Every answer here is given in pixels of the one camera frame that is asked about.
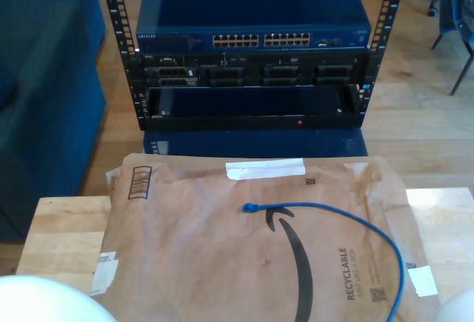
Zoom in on black rack tray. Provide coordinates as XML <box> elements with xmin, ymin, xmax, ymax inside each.
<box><xmin>139</xmin><ymin>84</ymin><xmax>366</xmax><ymax>131</ymax></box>

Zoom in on short white tape strip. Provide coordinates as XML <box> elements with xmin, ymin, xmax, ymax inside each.
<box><xmin>406</xmin><ymin>264</ymin><xmax>439</xmax><ymax>298</ymax></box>

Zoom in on blue network switch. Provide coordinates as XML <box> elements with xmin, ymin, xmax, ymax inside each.
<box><xmin>135</xmin><ymin>0</ymin><xmax>373</xmax><ymax>55</ymax></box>

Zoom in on dark metal chair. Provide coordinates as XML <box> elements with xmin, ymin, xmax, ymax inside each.
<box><xmin>431</xmin><ymin>32</ymin><xmax>474</xmax><ymax>97</ymax></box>

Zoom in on grey-blue jacket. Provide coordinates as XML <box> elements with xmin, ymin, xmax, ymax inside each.
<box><xmin>439</xmin><ymin>0</ymin><xmax>474</xmax><ymax>56</ymax></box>

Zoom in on torn white label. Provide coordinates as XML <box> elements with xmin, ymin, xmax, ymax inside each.
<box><xmin>90</xmin><ymin>251</ymin><xmax>120</xmax><ymax>297</ymax></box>

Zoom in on black rack frame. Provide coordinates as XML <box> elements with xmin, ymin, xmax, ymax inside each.
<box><xmin>96</xmin><ymin>0</ymin><xmax>408</xmax><ymax>133</ymax></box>

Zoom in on brown paper mailer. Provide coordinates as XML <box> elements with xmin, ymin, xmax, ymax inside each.
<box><xmin>88</xmin><ymin>153</ymin><xmax>445</xmax><ymax>322</ymax></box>

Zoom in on black rack server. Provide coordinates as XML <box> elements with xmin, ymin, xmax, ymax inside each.
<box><xmin>125</xmin><ymin>52</ymin><xmax>371</xmax><ymax>88</ymax></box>

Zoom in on office chair caster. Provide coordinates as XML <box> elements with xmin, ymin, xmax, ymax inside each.
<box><xmin>427</xmin><ymin>0</ymin><xmax>444</xmax><ymax>18</ymax></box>

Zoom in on long white tape strip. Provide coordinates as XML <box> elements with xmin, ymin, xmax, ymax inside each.
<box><xmin>224</xmin><ymin>158</ymin><xmax>307</xmax><ymax>181</ymax></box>

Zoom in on blue network cable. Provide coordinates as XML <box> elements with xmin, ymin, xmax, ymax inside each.
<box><xmin>241</xmin><ymin>201</ymin><xmax>407</xmax><ymax>322</ymax></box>

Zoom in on blue sofa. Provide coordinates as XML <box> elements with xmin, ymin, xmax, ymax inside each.
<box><xmin>0</xmin><ymin>0</ymin><xmax>108</xmax><ymax>244</ymax></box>

